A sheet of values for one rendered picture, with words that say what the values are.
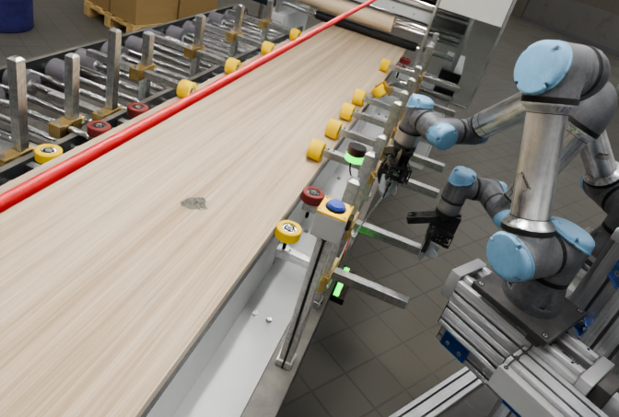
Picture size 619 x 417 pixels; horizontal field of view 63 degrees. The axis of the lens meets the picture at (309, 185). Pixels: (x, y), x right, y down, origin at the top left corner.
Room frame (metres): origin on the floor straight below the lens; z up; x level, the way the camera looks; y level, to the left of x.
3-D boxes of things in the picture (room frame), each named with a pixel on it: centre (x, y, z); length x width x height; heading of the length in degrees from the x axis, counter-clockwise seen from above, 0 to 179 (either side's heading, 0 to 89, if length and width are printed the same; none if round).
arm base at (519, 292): (1.08, -0.64, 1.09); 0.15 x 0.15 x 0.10
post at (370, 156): (1.44, -0.16, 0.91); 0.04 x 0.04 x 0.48; 80
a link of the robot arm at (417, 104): (1.44, -0.25, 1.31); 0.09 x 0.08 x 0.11; 33
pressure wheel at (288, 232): (1.26, 0.02, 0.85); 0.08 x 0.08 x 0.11
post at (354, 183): (1.20, -0.12, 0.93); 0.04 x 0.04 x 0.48; 80
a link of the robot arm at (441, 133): (1.36, -0.32, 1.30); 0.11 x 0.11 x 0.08; 33
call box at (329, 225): (0.94, -0.07, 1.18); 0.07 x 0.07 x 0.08; 80
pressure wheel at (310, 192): (1.51, -0.02, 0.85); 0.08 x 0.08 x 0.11
